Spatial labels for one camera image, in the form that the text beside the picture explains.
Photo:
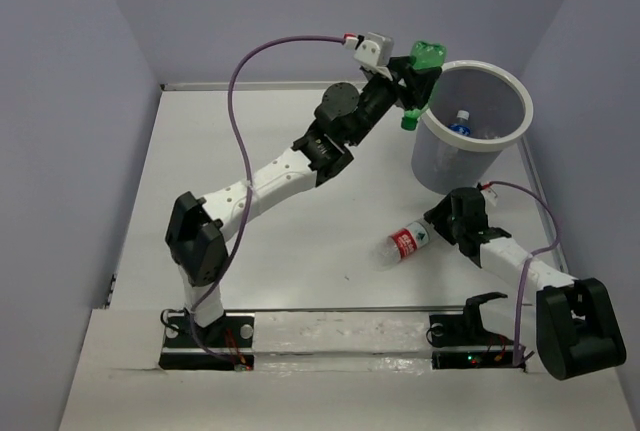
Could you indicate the grey bin with white rim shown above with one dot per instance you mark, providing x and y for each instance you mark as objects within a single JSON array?
[{"x": 443, "y": 160}]

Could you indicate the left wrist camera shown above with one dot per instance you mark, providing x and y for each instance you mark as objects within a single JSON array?
[{"x": 372, "y": 51}]

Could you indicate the large blue-label clear bottle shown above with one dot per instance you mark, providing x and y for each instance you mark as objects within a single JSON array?
[{"x": 461, "y": 124}]

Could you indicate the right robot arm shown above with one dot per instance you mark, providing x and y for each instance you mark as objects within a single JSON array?
[{"x": 569, "y": 323}]

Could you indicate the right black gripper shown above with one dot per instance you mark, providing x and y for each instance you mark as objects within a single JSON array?
[{"x": 437, "y": 215}]

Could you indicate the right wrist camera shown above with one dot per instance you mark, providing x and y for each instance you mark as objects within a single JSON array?
[{"x": 489, "y": 194}]

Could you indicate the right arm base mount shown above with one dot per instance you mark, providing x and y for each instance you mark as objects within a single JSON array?
[{"x": 477, "y": 336}]

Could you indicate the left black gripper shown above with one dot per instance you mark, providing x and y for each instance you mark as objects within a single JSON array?
[{"x": 420, "y": 83}]

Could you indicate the green plastic bottle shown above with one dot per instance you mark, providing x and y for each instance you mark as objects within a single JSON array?
[{"x": 423, "y": 55}]

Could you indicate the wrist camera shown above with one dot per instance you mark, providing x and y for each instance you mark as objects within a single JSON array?
[
  {"x": 489, "y": 194},
  {"x": 372, "y": 51}
]

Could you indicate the red-label clear bottle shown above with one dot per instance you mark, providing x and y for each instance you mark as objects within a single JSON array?
[{"x": 401, "y": 244}]

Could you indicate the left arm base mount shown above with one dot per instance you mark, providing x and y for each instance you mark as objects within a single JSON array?
[{"x": 227, "y": 344}]

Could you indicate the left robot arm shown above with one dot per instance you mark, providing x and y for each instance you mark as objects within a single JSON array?
[{"x": 200, "y": 227}]

